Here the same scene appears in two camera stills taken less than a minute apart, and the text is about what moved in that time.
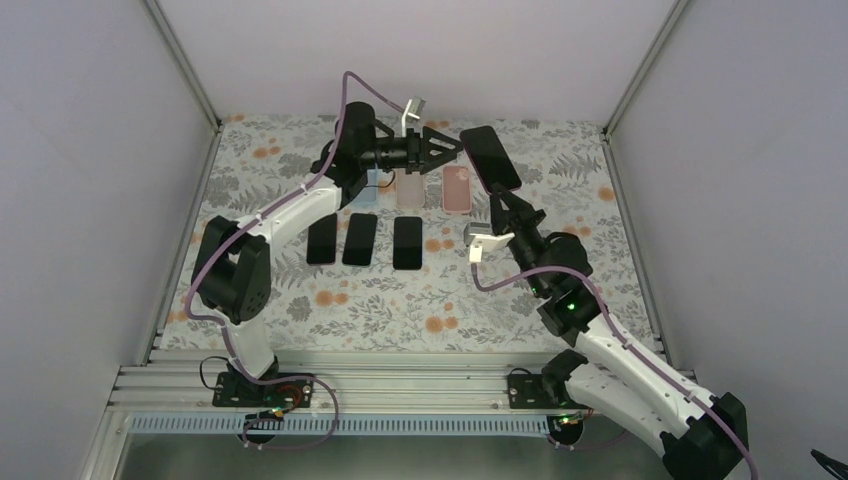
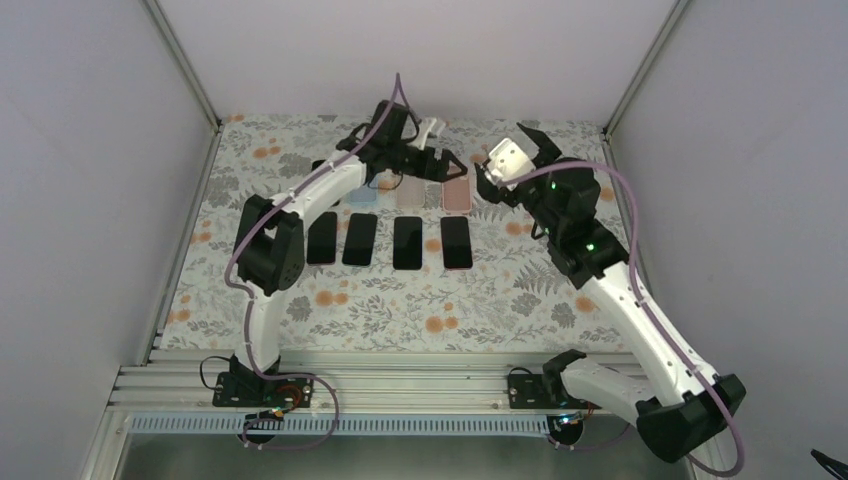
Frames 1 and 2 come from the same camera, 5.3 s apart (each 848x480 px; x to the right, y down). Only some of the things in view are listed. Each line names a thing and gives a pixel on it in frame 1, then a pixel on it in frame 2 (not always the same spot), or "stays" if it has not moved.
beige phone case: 410,190 stays
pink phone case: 456,189 stays
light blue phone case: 369,195 stays
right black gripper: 520,213 -> 547,151
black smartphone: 360,241 stays
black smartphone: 407,243 stays
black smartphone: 322,240 stays
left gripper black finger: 436,138 -> 446,157
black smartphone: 489,158 -> 456,242
